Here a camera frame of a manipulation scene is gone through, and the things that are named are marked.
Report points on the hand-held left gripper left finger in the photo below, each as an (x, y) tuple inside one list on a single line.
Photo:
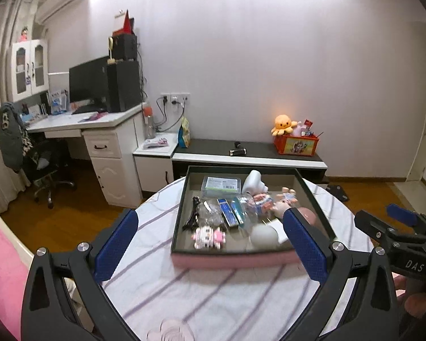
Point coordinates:
[(115, 245)]

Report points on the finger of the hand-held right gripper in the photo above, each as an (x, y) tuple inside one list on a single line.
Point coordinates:
[(401, 215), (376, 225)]

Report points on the black office chair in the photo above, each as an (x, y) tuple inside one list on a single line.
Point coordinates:
[(46, 165)]

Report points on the clear plastic bag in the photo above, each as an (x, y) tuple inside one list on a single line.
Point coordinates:
[(209, 215)]

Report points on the pink blanket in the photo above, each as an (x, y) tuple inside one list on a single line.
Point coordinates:
[(3, 263)]

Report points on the person's right hand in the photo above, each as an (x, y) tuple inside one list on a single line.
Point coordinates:
[(417, 302)]

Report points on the small black speaker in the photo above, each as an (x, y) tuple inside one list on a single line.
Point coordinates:
[(125, 47)]

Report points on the white door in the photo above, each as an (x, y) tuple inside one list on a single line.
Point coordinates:
[(419, 149)]

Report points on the black floor scale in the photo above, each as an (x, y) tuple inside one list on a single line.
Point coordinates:
[(339, 191)]

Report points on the white round ball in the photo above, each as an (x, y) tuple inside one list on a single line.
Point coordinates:
[(264, 236)]

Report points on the red and white toy box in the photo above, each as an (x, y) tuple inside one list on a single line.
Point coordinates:
[(262, 204)]

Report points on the blue tube box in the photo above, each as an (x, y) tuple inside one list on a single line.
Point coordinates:
[(227, 213)]

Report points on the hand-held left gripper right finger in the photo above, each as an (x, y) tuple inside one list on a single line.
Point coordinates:
[(305, 245)]

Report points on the large black computer tower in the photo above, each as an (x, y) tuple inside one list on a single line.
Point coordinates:
[(124, 85)]

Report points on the black and white TV stand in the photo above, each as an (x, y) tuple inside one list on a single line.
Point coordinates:
[(213, 146)]

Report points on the clear box with green label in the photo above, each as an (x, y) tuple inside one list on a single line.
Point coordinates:
[(220, 184)]

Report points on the dark tray with pink side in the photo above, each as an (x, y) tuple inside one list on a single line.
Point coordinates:
[(241, 248)]

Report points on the pink and white block toy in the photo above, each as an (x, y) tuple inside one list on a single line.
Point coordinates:
[(209, 236)]

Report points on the grey jacket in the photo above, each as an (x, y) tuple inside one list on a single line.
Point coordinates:
[(9, 138)]

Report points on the yellow blue snack bag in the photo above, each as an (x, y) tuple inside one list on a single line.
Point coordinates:
[(184, 135)]

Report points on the blue and white box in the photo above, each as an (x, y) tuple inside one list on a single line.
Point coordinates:
[(58, 102)]

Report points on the pink pig doll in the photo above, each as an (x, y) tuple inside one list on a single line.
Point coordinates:
[(284, 204)]

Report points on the pink round ball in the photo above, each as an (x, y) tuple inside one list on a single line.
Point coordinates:
[(308, 215)]

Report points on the white air conditioner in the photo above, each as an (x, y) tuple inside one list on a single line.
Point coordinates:
[(56, 3)]

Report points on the white wall outlet strip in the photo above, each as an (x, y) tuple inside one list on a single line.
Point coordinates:
[(175, 98)]

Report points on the white desk with drawers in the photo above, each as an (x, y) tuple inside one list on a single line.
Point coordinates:
[(106, 170)]

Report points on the orange octopus plush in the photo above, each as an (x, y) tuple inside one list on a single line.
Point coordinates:
[(284, 122)]

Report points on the white paper card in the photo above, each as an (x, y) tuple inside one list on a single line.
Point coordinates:
[(278, 227)]

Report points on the pink paper on desk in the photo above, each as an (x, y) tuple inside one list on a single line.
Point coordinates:
[(92, 116)]

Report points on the small flat packet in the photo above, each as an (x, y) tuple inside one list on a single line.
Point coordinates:
[(156, 143)]

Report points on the small doll on cabinet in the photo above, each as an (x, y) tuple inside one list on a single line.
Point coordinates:
[(24, 34)]

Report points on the white side cabinet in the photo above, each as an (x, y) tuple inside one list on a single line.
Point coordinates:
[(151, 172)]

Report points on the red toy crate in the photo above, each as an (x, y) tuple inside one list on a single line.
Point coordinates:
[(298, 146)]

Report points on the purple plush toy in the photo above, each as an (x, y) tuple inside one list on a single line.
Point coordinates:
[(300, 129)]

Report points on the red triangular flag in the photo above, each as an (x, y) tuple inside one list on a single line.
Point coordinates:
[(127, 25)]

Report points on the black computer monitor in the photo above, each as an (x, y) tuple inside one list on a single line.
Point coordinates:
[(87, 81)]

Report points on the white glass-door cabinet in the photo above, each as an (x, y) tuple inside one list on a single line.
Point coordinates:
[(30, 92)]

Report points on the clear bottle with orange cap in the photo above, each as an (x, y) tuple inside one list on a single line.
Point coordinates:
[(149, 124)]

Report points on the black massage gun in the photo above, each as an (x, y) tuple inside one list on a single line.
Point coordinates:
[(238, 151)]

